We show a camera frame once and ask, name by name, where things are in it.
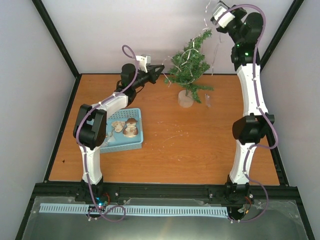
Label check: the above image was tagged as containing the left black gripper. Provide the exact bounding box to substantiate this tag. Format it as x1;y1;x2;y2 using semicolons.
131;65;164;90

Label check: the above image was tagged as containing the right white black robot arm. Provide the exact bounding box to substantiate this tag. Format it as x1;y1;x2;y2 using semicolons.
211;1;275;204

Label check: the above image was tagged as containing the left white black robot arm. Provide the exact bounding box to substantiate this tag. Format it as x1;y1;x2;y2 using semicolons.
73;63;165;202

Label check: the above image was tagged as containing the small green christmas tree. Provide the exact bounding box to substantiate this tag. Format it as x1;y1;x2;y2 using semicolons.
163;29;215;108

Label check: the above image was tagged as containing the clear plastic battery box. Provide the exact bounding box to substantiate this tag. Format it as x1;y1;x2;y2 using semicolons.
204;93;211;108

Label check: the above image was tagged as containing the snowman ornament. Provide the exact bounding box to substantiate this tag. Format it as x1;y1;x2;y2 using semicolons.
122;118;139;138

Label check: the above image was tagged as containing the beige wooden heart ornament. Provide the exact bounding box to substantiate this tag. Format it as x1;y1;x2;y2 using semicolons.
111;121;126;133

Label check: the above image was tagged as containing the blue plastic basket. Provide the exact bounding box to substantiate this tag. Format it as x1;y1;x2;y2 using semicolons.
100;108;144;154

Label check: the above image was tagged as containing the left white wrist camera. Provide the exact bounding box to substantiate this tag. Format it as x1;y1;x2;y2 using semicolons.
135;55;151;73

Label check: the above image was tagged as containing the purple floor cable loop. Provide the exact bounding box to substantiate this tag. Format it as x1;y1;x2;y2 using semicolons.
86;193;127;222

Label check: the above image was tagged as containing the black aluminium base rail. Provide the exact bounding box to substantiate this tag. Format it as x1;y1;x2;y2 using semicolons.
31;181;302;207

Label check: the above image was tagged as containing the light blue cable duct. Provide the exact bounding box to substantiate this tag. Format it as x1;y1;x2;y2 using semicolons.
38;203;228;218

